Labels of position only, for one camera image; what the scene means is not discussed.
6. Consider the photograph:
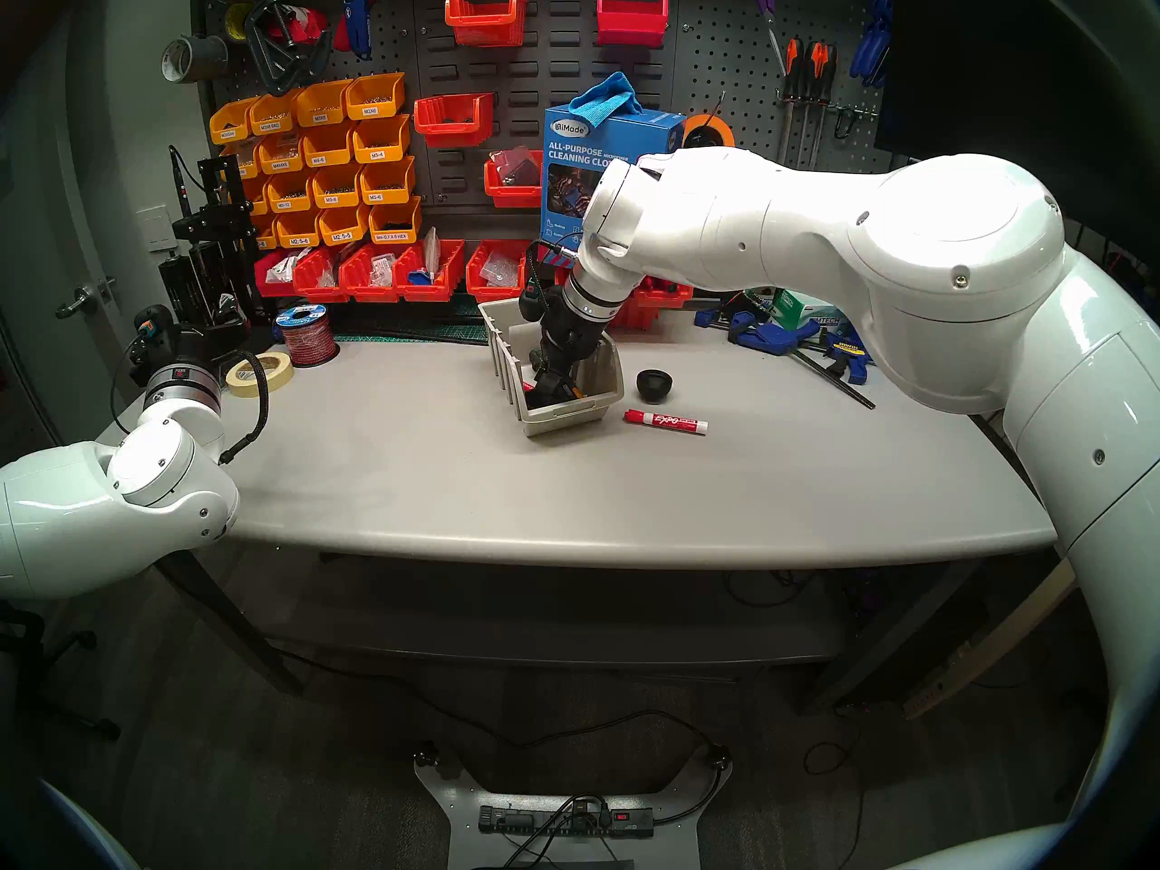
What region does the blue cleaning cloths box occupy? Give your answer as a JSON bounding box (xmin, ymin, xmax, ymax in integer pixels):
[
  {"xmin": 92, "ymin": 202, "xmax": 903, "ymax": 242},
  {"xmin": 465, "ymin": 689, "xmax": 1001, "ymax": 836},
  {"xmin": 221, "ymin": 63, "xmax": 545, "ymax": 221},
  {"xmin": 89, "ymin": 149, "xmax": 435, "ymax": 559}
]
[{"xmin": 541, "ymin": 105, "xmax": 687, "ymax": 244}]

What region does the orange black screwdriver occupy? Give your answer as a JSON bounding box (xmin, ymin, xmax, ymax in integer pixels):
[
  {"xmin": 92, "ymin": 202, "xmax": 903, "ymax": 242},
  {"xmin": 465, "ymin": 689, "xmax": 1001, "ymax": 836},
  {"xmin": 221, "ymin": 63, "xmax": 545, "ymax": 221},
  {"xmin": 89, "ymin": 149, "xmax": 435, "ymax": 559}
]
[
  {"xmin": 796, "ymin": 42, "xmax": 828, "ymax": 169},
  {"xmin": 811, "ymin": 45, "xmax": 840, "ymax": 171},
  {"xmin": 775, "ymin": 36, "xmax": 806, "ymax": 167}
]

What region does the green white Kimtech wipes box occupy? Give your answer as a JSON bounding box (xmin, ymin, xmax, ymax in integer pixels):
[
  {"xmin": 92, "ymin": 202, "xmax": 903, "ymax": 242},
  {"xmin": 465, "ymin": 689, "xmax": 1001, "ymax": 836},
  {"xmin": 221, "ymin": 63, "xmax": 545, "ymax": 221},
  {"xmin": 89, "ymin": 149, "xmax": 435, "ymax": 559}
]
[{"xmin": 776, "ymin": 288, "xmax": 850, "ymax": 333}]

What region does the orange tape roll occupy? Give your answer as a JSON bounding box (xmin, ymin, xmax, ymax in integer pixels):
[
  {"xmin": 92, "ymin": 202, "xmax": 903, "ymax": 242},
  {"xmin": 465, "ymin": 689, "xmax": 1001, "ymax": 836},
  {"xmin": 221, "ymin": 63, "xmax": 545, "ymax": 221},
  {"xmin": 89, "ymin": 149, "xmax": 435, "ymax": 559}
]
[{"xmin": 681, "ymin": 114, "xmax": 737, "ymax": 151}]

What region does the black press stand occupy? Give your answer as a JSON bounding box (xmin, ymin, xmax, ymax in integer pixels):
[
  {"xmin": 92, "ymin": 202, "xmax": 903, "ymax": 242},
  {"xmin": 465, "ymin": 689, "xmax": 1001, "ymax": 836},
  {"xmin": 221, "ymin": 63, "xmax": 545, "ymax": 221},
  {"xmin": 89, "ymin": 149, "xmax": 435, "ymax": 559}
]
[{"xmin": 172, "ymin": 155, "xmax": 257, "ymax": 330}]

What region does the orange bin labelled M3-8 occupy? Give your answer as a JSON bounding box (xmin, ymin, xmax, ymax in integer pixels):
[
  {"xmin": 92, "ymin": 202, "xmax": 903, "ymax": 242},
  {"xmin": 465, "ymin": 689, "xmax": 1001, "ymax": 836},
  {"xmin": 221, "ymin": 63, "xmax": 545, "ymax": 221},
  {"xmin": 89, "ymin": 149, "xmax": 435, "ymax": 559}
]
[{"xmin": 311, "ymin": 163, "xmax": 365, "ymax": 210}]

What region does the black power strip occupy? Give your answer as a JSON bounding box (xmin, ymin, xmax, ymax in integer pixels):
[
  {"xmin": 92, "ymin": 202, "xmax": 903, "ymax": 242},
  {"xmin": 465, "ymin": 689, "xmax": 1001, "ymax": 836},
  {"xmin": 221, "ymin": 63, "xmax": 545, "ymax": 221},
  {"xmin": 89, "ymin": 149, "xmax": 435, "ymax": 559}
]
[{"xmin": 478, "ymin": 805, "xmax": 655, "ymax": 840}]

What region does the orange bin labelled M3X6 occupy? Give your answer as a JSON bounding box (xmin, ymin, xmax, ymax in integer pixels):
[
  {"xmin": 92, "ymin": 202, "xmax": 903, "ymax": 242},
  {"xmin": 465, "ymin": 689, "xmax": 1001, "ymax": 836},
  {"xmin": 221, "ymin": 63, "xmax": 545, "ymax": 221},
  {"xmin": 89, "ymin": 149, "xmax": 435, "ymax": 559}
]
[{"xmin": 344, "ymin": 72, "xmax": 407, "ymax": 122}]

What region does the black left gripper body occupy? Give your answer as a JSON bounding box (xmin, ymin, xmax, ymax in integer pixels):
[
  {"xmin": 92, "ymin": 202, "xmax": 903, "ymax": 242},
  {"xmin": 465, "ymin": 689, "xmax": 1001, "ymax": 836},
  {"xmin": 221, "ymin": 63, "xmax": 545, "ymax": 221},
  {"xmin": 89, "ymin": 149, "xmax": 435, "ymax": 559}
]
[{"xmin": 130, "ymin": 305, "xmax": 224, "ymax": 376}]

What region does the red wire spool blue label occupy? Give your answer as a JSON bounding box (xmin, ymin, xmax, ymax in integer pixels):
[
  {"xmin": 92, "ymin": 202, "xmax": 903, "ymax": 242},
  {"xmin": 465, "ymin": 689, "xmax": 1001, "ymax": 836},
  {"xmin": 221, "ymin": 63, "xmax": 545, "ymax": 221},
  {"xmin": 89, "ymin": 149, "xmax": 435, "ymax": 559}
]
[{"xmin": 275, "ymin": 303, "xmax": 341, "ymax": 369}]

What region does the stack of red bins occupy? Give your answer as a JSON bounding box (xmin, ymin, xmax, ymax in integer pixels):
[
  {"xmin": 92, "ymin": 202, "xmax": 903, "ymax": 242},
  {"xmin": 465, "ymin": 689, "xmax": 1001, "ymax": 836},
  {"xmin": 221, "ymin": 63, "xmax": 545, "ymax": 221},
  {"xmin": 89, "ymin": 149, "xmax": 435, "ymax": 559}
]
[{"xmin": 616, "ymin": 288, "xmax": 667, "ymax": 333}]

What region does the orange bin labelled M4X4X6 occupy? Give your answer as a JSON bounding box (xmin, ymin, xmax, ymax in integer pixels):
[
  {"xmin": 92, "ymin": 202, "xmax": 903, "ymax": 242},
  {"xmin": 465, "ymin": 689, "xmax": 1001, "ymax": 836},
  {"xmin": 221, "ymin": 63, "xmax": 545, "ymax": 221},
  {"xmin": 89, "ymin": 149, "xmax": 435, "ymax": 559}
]
[{"xmin": 258, "ymin": 132, "xmax": 306, "ymax": 176}]

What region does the black soldering pen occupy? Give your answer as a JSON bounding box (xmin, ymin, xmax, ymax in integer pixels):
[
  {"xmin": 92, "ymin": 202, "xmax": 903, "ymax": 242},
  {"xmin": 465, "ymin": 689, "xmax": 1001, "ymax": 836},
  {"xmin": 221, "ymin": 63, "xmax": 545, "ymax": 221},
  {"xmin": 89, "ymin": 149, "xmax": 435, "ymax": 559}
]
[{"xmin": 169, "ymin": 145, "xmax": 196, "ymax": 221}]

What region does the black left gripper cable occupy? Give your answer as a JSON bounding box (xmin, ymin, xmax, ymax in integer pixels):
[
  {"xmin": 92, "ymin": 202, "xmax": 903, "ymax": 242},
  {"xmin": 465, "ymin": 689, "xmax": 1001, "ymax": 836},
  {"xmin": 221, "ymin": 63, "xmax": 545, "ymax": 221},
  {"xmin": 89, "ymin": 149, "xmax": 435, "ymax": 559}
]
[{"xmin": 217, "ymin": 356, "xmax": 271, "ymax": 466}]

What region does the beige masking tape roll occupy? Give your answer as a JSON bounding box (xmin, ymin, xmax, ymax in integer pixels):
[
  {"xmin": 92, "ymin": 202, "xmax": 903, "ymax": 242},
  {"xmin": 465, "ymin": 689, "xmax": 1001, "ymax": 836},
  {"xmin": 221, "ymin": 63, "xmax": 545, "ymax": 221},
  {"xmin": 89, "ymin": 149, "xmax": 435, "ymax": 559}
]
[{"xmin": 225, "ymin": 350, "xmax": 294, "ymax": 398}]

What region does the dark red shelf bin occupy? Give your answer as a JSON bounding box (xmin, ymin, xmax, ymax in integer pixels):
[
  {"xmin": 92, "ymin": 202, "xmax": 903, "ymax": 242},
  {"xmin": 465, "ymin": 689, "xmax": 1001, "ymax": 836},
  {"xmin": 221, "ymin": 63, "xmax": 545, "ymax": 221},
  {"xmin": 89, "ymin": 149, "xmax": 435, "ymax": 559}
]
[{"xmin": 254, "ymin": 250, "xmax": 302, "ymax": 299}]

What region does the orange bin labelled M3-6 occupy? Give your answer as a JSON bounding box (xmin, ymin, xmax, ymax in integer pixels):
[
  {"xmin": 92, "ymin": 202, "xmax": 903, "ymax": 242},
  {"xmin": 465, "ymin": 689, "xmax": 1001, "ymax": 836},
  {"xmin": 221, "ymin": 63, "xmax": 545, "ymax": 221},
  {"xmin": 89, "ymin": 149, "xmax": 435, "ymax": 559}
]
[{"xmin": 359, "ymin": 156, "xmax": 417, "ymax": 207}]

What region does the orange bin labelled M4-6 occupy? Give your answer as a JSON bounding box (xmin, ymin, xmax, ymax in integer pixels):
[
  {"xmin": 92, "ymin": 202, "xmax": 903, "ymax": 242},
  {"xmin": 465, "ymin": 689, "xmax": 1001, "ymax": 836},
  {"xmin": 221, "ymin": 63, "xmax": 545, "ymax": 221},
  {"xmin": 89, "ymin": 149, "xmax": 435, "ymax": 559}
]
[{"xmin": 301, "ymin": 123, "xmax": 358, "ymax": 169}]

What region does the beige plastic storage bin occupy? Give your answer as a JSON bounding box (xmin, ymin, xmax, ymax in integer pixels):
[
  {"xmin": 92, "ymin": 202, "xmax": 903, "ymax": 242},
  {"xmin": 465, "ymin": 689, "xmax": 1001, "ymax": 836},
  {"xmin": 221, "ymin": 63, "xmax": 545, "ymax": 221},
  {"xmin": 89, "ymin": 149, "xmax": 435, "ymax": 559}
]
[{"xmin": 478, "ymin": 297, "xmax": 626, "ymax": 438}]

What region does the green cutting mat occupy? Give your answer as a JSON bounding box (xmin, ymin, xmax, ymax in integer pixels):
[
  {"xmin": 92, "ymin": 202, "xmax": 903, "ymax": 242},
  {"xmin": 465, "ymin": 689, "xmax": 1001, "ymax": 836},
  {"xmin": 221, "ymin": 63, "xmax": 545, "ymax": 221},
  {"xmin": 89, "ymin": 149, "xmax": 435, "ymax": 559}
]
[{"xmin": 333, "ymin": 297, "xmax": 490, "ymax": 346}]

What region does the orange bin labelled M3-12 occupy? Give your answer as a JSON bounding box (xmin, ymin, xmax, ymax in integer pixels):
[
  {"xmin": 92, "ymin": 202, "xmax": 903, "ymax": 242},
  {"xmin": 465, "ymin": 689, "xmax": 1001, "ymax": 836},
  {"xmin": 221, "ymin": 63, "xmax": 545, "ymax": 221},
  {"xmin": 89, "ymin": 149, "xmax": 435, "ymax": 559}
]
[{"xmin": 266, "ymin": 170, "xmax": 315, "ymax": 214}]

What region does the orange bin labelled M3-4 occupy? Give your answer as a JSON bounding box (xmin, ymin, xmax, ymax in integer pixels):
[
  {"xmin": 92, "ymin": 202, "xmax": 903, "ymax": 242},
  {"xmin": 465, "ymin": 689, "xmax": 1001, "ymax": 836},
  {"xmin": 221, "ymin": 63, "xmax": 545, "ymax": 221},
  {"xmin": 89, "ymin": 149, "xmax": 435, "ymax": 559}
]
[{"xmin": 352, "ymin": 114, "xmax": 411, "ymax": 165}]

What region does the blue bar clamp yellow label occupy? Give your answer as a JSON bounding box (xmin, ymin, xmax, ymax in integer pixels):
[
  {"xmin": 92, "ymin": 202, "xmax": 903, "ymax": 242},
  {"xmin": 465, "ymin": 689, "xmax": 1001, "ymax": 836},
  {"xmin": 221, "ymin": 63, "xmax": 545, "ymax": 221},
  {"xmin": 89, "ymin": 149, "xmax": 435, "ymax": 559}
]
[{"xmin": 820, "ymin": 329, "xmax": 875, "ymax": 386}]

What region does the black tool rack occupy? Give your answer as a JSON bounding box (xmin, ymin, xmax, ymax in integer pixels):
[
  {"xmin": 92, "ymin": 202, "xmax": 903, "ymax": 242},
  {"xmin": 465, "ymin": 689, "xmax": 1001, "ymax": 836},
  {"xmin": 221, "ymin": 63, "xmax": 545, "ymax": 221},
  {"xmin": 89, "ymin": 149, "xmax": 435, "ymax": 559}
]
[{"xmin": 159, "ymin": 243, "xmax": 241, "ymax": 327}]

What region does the orange bin labelled HEX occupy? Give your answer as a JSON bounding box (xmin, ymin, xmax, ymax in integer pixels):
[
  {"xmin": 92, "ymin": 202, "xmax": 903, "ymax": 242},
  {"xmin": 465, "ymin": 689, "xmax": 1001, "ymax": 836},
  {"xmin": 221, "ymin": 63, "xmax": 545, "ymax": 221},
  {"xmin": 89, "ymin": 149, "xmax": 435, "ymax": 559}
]
[{"xmin": 368, "ymin": 197, "xmax": 423, "ymax": 247}]

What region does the orange bin labelled M2.5-5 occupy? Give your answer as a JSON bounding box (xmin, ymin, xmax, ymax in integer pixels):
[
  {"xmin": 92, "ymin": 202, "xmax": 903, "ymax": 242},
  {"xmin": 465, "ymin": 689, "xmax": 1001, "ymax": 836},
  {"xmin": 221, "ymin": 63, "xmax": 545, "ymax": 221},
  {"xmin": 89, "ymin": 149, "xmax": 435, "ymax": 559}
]
[{"xmin": 317, "ymin": 204, "xmax": 372, "ymax": 247}]

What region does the black table leg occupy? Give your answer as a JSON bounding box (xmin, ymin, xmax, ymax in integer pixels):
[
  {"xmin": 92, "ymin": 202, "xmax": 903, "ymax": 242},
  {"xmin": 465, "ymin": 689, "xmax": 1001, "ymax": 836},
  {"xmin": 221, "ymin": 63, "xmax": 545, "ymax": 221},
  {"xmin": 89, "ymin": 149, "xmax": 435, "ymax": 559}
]
[{"xmin": 154, "ymin": 556, "xmax": 305, "ymax": 697}]

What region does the blue microfibre cloth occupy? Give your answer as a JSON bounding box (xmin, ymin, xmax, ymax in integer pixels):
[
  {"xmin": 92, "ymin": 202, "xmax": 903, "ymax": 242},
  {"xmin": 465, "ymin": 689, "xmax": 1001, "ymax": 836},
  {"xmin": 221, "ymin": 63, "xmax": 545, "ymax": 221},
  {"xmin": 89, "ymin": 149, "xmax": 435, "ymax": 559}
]
[{"xmin": 568, "ymin": 72, "xmax": 646, "ymax": 128}]

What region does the orange bin labelled M3X5X4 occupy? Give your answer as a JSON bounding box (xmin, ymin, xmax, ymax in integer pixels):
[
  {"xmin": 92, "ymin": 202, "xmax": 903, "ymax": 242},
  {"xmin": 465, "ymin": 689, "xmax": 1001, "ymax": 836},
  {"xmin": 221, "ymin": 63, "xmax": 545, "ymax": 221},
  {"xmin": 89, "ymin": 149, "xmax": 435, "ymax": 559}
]
[{"xmin": 209, "ymin": 98, "xmax": 261, "ymax": 146}]

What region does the dark grey pegboard panel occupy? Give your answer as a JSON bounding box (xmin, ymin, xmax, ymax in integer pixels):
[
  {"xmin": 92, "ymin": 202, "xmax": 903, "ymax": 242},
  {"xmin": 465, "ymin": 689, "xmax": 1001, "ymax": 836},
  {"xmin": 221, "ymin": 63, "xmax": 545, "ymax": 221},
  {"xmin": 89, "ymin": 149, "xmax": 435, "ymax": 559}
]
[{"xmin": 190, "ymin": 0, "xmax": 907, "ymax": 239}]

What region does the dark grey C-clamp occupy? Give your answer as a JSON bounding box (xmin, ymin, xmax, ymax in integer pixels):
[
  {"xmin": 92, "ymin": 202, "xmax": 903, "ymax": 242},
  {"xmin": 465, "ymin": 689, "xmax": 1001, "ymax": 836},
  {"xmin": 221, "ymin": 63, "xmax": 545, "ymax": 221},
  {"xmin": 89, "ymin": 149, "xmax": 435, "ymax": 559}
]
[
  {"xmin": 285, "ymin": 30, "xmax": 334, "ymax": 92},
  {"xmin": 243, "ymin": 0, "xmax": 305, "ymax": 97}
]

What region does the orange-red wall bin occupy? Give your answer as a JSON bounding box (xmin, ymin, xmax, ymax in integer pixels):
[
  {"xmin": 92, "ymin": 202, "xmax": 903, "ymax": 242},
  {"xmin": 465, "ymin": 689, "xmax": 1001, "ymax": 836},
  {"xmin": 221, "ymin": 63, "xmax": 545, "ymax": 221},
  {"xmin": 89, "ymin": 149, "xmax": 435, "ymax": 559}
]
[
  {"xmin": 486, "ymin": 150, "xmax": 546, "ymax": 210},
  {"xmin": 413, "ymin": 92, "xmax": 496, "ymax": 149},
  {"xmin": 444, "ymin": 0, "xmax": 528, "ymax": 48}
]

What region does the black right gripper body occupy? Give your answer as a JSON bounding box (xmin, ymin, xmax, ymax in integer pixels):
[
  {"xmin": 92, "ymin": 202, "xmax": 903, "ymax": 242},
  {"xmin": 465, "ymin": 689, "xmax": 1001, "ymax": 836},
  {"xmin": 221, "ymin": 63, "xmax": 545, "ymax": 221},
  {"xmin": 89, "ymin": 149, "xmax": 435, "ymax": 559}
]
[{"xmin": 533, "ymin": 306, "xmax": 612, "ymax": 382}]

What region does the crimson wall bin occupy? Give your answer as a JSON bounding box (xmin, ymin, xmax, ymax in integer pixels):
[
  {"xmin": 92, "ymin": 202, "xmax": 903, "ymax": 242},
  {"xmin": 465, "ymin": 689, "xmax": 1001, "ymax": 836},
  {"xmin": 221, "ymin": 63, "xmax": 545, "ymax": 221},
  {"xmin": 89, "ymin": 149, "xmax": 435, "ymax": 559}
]
[{"xmin": 595, "ymin": 0, "xmax": 671, "ymax": 48}]

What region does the red tape roll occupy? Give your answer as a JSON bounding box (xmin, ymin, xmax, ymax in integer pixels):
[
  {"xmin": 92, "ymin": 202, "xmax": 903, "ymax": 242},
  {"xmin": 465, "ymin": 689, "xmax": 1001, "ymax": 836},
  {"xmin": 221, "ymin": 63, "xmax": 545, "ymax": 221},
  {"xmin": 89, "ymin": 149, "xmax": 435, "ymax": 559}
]
[{"xmin": 276, "ymin": 5, "xmax": 329, "ymax": 46}]

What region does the grey duct tape roll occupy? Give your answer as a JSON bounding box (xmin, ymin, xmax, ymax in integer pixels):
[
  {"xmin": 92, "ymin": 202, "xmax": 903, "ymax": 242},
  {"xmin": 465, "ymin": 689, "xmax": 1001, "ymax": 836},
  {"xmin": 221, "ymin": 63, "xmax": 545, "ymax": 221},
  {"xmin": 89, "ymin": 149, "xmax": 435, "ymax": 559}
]
[{"xmin": 161, "ymin": 34, "xmax": 229, "ymax": 85}]

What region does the silver door lever handle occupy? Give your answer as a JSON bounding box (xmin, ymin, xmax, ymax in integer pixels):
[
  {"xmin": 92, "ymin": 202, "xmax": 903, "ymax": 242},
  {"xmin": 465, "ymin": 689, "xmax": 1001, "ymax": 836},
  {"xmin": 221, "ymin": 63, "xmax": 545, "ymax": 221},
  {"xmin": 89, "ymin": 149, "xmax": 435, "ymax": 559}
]
[{"xmin": 54, "ymin": 277, "xmax": 117, "ymax": 321}]

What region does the orange bin labelled M3X8 BAD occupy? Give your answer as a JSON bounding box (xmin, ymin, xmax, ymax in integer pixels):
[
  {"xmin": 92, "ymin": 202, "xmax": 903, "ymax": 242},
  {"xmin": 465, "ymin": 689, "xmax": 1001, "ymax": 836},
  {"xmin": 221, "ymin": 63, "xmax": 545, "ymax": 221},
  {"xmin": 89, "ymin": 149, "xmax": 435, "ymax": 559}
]
[{"xmin": 249, "ymin": 90, "xmax": 302, "ymax": 139}]

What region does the black monitor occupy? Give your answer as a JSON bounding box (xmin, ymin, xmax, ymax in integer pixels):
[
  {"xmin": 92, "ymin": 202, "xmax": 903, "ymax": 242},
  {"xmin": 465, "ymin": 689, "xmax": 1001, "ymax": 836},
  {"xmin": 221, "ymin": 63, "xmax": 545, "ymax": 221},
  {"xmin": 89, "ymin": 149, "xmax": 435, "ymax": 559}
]
[{"xmin": 875, "ymin": 0, "xmax": 1160, "ymax": 271}]

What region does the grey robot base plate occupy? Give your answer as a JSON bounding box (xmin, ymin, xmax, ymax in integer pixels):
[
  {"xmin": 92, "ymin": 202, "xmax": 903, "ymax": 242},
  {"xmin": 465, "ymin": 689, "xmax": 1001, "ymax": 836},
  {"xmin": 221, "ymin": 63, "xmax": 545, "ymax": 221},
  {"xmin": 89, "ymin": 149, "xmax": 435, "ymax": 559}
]
[{"xmin": 412, "ymin": 750, "xmax": 733, "ymax": 870}]

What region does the red Expo marker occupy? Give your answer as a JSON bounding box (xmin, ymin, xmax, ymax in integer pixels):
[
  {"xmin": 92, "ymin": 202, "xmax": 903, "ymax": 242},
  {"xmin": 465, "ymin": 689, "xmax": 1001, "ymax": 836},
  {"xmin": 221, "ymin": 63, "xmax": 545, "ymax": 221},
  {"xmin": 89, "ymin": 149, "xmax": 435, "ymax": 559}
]
[{"xmin": 623, "ymin": 409, "xmax": 710, "ymax": 436}]

